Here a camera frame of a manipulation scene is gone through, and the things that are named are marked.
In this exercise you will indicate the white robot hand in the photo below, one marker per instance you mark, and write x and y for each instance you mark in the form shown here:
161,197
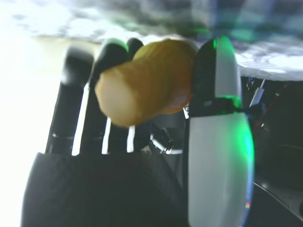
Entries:
99,189

